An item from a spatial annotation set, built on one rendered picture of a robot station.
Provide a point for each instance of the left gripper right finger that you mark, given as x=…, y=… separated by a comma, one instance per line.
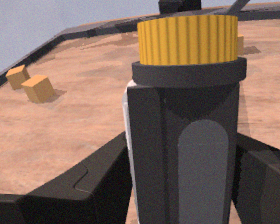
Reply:
x=256, y=183

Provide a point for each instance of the small tan block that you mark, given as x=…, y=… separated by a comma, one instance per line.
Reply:
x=38, y=88
x=17, y=77
x=240, y=43

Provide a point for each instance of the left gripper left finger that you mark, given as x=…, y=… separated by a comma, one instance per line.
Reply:
x=96, y=190

